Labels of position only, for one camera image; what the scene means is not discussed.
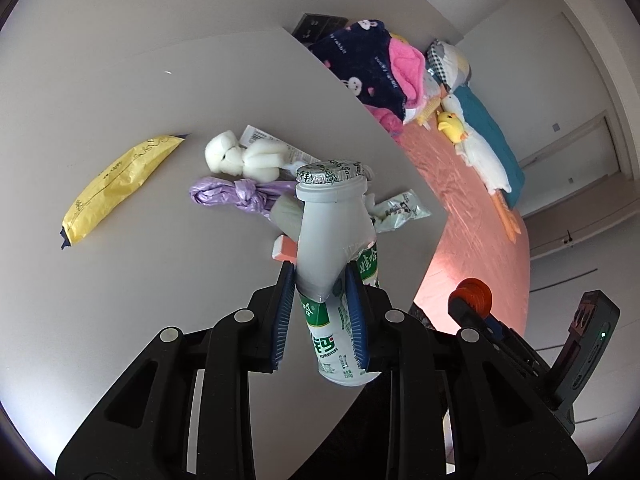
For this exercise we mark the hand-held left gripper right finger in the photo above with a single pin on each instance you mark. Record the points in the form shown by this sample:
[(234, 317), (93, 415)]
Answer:
[(358, 320)]

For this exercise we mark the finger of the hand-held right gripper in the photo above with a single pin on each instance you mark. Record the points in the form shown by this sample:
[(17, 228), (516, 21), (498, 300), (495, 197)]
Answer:
[(465, 312)]

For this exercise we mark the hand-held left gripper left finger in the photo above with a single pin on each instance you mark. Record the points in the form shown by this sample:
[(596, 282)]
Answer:
[(280, 317)]

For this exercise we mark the orange round cap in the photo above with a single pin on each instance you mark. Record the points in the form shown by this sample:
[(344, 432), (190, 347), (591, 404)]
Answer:
[(477, 296)]

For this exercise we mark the pink eraser block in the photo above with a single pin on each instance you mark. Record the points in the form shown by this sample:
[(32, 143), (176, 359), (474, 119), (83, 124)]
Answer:
[(284, 249)]

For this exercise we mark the white green label drink bottle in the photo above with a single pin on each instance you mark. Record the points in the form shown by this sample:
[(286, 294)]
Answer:
[(320, 230)]

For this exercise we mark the clear green printed wrapper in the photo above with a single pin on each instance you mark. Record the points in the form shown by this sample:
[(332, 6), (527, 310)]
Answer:
[(400, 210)]

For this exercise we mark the purple plastic bag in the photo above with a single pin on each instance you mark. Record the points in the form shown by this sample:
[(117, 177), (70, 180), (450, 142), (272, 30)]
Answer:
[(225, 192)]

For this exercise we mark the yellow snack wrapper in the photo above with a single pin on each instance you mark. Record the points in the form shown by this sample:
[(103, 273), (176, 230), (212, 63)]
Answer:
[(115, 185)]

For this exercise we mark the bed with pink sheet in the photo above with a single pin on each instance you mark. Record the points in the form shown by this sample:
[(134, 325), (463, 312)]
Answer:
[(465, 240)]

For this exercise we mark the white door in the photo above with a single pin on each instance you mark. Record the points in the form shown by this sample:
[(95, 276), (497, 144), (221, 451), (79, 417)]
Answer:
[(590, 220)]

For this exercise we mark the white goose plush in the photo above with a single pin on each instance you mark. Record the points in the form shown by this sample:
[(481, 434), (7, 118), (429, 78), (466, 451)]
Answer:
[(482, 160)]

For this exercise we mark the teal pillow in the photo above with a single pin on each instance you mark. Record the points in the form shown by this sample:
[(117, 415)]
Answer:
[(492, 135)]

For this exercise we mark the white barcode packet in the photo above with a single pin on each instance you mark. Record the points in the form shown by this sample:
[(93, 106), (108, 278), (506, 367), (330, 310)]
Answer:
[(255, 136)]

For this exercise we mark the yellow duck plush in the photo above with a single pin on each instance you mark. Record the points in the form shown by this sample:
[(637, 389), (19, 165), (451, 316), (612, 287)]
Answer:
[(452, 127)]

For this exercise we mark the yellow long cushion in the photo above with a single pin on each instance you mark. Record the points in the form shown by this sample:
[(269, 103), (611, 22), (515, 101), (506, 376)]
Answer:
[(429, 112)]

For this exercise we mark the white pink cartoon garment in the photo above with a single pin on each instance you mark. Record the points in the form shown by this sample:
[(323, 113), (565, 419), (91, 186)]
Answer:
[(425, 90)]

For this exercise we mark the checkered pillow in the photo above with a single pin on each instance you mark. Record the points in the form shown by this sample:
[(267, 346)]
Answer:
[(447, 60)]

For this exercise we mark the navy bunny print blanket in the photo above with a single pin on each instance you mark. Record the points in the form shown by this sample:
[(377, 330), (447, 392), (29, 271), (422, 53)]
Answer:
[(360, 60)]

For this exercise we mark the yellow garment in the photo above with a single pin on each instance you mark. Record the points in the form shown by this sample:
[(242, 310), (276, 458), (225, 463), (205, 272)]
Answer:
[(398, 38)]

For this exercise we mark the black patterned box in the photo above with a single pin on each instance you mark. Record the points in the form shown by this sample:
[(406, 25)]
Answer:
[(320, 26)]

